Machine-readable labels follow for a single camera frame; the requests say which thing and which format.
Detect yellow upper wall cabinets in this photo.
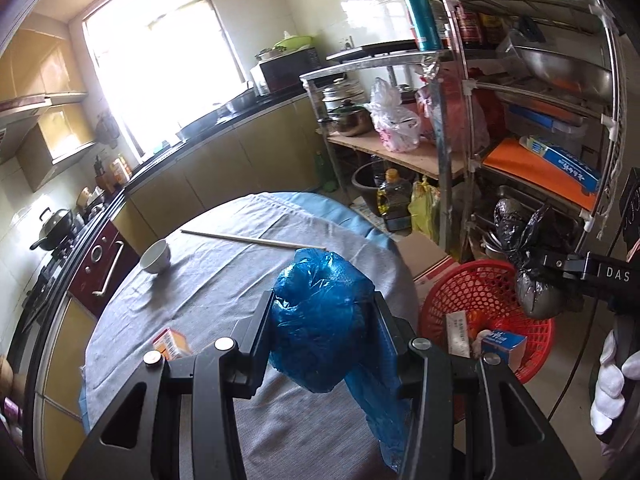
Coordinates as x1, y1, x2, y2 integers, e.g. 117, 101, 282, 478
0, 25, 88, 106

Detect dark seasoning bottle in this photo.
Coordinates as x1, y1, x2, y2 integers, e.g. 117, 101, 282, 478
94, 157, 113, 193

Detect small yellow wall cabinet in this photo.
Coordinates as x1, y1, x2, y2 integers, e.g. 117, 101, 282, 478
15, 105, 98, 193

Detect dark red built-in oven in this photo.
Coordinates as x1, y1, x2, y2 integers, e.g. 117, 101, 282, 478
67, 220, 141, 318

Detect white pink plastic bag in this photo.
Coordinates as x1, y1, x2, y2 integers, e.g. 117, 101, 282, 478
367, 77, 422, 153

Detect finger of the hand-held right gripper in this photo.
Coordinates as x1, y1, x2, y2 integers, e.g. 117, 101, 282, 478
522, 249, 588, 285

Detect grey range hood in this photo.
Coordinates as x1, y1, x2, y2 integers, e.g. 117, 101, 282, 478
0, 100, 53, 163

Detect blue plastic tray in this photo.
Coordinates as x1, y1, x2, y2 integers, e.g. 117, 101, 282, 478
507, 102, 588, 143

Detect orange cutting board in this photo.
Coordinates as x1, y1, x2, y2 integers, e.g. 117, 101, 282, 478
482, 137, 601, 211

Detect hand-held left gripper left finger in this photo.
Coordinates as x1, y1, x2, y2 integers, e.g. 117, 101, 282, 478
62, 290, 275, 480

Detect yellow counter base cabinets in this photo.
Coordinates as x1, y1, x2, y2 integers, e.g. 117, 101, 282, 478
107, 91, 346, 256

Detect teal thermos bottle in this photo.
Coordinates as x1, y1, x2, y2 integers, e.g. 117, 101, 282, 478
397, 0, 443, 52

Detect silver black plastic bag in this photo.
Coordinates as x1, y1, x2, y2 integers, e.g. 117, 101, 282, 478
507, 205, 568, 320

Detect red plastic basket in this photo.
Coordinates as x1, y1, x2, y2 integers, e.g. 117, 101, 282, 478
417, 259, 556, 386

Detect microwave oven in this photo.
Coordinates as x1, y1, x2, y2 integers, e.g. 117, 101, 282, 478
250, 46, 323, 97

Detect blue plastic bag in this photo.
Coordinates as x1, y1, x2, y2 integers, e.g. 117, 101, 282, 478
269, 247, 413, 473

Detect black induction cooker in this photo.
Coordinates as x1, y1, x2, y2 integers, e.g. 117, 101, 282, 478
326, 40, 426, 63

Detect green glass bottle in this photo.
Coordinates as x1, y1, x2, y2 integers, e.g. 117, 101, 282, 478
315, 150, 333, 186

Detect person's right hand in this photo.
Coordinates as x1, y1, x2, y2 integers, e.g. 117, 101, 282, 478
589, 329, 627, 436

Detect red snack packet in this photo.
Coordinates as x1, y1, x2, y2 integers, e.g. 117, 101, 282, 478
467, 309, 493, 333

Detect yellow plastic bag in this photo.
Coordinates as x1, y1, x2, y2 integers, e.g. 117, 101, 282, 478
407, 177, 441, 241

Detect white paper packet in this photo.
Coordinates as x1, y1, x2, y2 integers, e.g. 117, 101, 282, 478
445, 311, 473, 358

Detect metal kitchen rack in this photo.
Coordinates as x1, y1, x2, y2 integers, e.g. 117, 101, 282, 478
299, 0, 631, 281

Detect steel basin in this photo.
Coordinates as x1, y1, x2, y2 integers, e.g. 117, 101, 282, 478
497, 45, 616, 101

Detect green plastic basin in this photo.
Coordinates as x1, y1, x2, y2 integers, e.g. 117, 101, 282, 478
272, 32, 316, 53

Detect wooden chopstick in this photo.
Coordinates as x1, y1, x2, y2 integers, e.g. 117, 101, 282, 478
180, 229, 328, 252

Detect orange small box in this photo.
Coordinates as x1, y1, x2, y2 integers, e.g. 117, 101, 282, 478
151, 327, 193, 361

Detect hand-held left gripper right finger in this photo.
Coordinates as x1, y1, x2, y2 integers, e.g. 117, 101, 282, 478
375, 291, 581, 480

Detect yellow cabinet beside oven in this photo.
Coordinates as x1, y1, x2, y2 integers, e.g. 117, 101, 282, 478
35, 295, 101, 480

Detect white bowl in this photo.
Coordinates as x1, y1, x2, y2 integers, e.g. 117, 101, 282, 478
139, 239, 172, 275

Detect dark pot with lid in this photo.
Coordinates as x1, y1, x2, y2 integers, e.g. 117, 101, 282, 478
325, 100, 373, 137

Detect blue and white small box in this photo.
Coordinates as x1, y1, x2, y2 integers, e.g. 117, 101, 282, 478
480, 329, 528, 373

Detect dark sauce bottle red label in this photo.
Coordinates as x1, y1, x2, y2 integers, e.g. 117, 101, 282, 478
446, 0, 483, 48

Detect blue table cover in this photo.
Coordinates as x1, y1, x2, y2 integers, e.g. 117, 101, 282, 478
287, 191, 401, 251

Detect cooking oil bottle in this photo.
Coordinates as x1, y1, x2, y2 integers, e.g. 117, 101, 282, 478
376, 169, 413, 231

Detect cardboard box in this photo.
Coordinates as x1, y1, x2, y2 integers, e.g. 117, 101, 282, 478
395, 232, 453, 306

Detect gas stove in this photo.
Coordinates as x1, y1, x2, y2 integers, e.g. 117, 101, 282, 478
20, 240, 81, 321

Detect red plastic bag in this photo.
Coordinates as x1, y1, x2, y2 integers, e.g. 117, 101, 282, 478
415, 67, 493, 153

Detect blue cling film box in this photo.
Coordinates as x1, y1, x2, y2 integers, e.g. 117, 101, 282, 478
519, 135, 603, 193

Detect black wok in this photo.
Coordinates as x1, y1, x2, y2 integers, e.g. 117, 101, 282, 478
30, 207, 76, 252

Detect steel stock pot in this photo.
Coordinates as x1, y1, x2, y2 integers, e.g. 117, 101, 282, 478
320, 77, 366, 111

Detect black plastic bucket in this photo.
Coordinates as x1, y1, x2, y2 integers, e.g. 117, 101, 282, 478
351, 160, 396, 208

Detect kitchen window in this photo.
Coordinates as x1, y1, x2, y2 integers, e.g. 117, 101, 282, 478
82, 0, 246, 158

